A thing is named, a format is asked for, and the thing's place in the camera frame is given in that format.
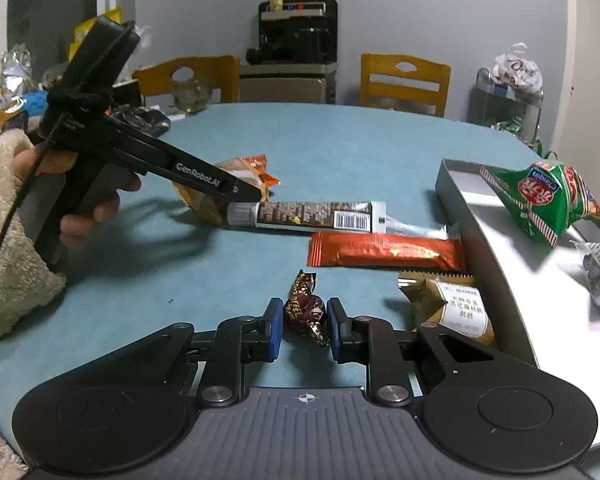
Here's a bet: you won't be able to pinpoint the person's left hand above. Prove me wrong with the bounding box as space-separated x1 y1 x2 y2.
12 149 142 251

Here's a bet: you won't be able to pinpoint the green foil candy packets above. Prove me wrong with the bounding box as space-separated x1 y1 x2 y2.
495 117 528 137

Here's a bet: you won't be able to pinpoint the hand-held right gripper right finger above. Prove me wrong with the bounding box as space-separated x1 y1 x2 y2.
326 298 497 407

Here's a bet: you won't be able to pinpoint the white plastic candy bag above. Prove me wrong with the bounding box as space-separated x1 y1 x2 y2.
490 42 543 92

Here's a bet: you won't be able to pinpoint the gold pastry packet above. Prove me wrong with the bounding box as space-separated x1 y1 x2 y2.
397 270 496 348

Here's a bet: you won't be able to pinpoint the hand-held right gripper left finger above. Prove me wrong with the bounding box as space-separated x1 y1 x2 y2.
129 298 285 407

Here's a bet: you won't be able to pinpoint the clear plastic wrapper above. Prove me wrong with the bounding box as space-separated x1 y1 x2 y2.
386 214 453 241

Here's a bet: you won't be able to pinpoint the glass cup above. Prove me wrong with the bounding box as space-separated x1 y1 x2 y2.
172 77 212 113

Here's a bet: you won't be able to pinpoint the yellow snack bag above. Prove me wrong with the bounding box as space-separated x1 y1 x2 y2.
69 7 123 58

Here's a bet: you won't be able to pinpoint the brown chocolate sauce tube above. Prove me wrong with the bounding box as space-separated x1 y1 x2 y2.
226 200 388 235

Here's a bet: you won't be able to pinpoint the brown chocolate candy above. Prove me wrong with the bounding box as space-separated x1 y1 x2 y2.
284 269 331 348

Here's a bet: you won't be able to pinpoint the crumpled silver foil bag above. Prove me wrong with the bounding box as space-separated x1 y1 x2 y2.
0 44 33 95

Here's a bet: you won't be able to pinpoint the black water dispenser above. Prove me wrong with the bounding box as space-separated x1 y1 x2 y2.
239 0 339 106

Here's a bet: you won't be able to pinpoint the green snack bag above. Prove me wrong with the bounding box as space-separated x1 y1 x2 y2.
480 160 600 247

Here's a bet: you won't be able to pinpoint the red foil snack bar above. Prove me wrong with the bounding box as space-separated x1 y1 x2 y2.
306 231 467 272

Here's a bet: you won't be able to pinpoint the white door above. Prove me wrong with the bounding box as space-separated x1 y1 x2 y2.
562 0 600 158

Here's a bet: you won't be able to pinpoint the orange pastry packet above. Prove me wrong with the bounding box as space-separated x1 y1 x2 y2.
172 154 281 223

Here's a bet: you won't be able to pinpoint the grey cardboard box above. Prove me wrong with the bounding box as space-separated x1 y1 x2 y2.
434 157 600 453

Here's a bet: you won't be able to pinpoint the black plastic bag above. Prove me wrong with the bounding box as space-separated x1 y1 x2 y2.
107 105 172 137

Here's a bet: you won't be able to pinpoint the black cable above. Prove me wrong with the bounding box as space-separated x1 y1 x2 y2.
0 130 51 305

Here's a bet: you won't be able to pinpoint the wooden chair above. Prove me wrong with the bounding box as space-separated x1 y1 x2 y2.
131 55 241 107
360 53 452 118

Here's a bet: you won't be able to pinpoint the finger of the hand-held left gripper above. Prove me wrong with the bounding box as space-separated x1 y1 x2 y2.
214 172 264 205

